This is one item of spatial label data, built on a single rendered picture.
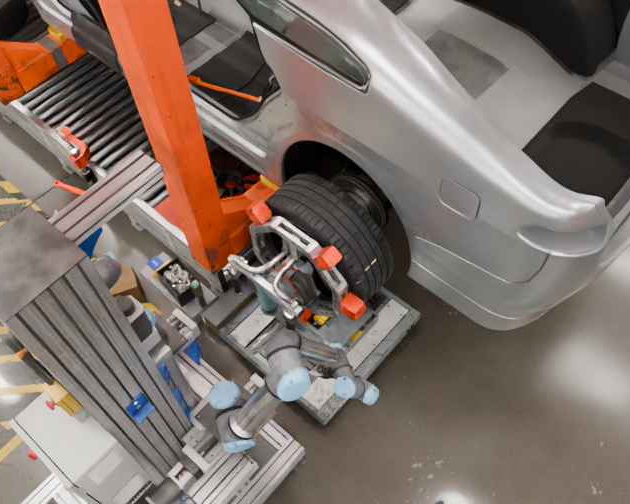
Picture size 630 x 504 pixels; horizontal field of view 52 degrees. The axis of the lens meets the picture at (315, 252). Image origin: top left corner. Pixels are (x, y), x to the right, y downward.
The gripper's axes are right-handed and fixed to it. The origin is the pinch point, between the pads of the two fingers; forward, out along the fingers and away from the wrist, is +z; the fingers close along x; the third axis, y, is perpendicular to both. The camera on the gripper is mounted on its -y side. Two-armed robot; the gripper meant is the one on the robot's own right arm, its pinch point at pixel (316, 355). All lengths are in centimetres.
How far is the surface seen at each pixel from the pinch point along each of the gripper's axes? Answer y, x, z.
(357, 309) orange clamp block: -9.0, -24.6, -2.6
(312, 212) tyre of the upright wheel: 17, -54, 21
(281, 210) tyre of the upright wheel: 20, -50, 35
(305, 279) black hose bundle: 14.9, -28.1, 10.7
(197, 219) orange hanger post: 32, -29, 70
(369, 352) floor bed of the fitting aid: -80, 4, 29
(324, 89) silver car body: 41, -100, 20
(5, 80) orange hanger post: 59, -47, 262
